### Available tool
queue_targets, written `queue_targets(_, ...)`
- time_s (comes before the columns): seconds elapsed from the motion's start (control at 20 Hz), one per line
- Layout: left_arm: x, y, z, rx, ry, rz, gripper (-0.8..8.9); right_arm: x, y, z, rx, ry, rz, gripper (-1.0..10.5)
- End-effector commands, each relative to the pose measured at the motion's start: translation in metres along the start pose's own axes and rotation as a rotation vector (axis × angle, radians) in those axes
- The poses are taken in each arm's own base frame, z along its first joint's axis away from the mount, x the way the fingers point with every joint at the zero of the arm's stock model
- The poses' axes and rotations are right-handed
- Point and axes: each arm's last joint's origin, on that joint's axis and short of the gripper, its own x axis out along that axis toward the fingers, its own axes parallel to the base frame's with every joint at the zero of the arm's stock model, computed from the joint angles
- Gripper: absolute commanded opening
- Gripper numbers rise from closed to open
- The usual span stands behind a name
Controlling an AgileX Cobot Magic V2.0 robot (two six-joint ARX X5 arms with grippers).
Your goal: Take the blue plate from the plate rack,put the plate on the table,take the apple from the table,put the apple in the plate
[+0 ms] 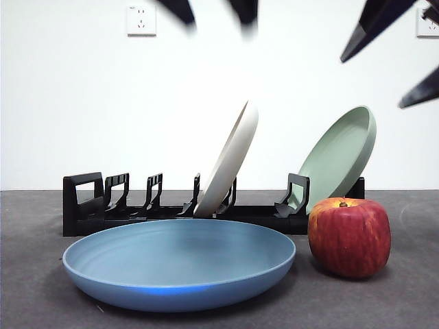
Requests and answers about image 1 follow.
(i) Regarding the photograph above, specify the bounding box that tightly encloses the beige plate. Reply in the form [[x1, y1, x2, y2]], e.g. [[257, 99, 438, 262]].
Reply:
[[193, 99, 259, 219]]

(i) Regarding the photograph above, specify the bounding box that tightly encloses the red apple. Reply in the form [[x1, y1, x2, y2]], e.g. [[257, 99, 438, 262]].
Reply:
[[307, 197, 392, 279]]

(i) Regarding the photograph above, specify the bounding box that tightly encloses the white wall socket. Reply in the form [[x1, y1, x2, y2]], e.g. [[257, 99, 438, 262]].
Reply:
[[126, 5, 157, 37], [416, 7, 439, 38]]

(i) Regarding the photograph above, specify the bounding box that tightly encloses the pale green plate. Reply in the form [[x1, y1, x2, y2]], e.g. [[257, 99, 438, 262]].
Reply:
[[297, 105, 377, 215]]

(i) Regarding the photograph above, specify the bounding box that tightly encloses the blue plate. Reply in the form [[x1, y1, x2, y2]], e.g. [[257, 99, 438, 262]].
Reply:
[[62, 219, 297, 313]]

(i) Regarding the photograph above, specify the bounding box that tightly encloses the black plate rack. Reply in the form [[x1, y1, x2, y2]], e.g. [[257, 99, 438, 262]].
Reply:
[[62, 171, 366, 237]]

